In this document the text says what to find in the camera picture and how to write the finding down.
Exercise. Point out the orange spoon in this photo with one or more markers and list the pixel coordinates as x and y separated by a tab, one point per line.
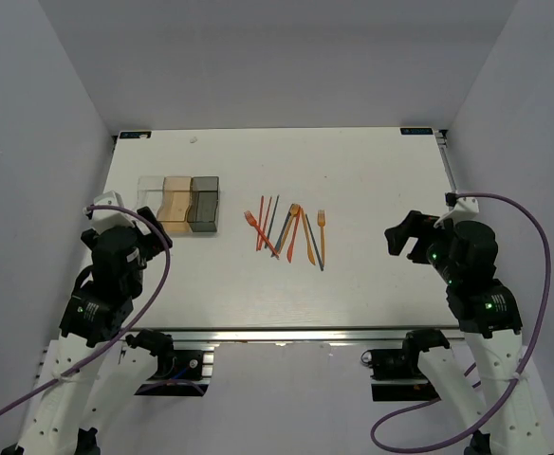
292	210

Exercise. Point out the clear plastic container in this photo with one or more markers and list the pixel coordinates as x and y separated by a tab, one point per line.
150	193

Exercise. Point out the left blue corner label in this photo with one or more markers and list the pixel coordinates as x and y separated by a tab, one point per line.
134	135

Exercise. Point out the red-orange fork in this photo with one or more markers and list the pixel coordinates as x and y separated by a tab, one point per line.
252	222

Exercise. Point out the aluminium table rail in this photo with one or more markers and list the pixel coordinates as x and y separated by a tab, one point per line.
288	335

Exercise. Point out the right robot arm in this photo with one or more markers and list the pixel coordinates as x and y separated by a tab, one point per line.
502	420

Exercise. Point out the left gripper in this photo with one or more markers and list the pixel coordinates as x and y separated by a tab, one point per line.
156	241

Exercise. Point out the orange knife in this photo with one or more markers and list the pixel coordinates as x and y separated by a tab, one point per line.
309	248

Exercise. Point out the orange plastic container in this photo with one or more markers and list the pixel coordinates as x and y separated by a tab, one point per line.
175	205

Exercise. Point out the orange fork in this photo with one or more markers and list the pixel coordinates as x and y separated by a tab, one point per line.
321	221

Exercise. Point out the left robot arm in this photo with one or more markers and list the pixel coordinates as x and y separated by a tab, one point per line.
121	243

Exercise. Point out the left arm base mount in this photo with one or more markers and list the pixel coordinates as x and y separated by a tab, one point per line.
176	371

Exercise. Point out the dark grey plastic container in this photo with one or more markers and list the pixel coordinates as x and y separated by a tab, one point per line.
203	211

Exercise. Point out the right blue corner label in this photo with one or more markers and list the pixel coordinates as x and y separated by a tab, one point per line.
416	131

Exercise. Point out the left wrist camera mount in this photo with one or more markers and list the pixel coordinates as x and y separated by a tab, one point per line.
104	213

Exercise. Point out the blue corner label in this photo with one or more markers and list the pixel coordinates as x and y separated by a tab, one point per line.
134	135
416	131

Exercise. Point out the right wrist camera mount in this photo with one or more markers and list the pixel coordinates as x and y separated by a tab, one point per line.
460	208

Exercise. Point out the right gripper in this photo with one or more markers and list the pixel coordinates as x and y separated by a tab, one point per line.
415	225

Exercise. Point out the blue-grey chopstick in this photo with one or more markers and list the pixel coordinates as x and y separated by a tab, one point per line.
314	243

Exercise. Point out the red chopstick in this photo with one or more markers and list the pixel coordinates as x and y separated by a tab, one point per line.
265	224
259	222

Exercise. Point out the red-orange knife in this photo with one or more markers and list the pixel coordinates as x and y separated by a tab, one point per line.
296	217

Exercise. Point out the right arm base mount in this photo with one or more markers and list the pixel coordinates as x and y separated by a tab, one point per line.
406	374

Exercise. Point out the blue plastic knife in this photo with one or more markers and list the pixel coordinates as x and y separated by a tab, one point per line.
281	237

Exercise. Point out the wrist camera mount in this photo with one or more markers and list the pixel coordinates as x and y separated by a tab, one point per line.
104	213
460	208

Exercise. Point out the dark teal chopstick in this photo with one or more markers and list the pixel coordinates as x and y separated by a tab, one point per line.
273	215

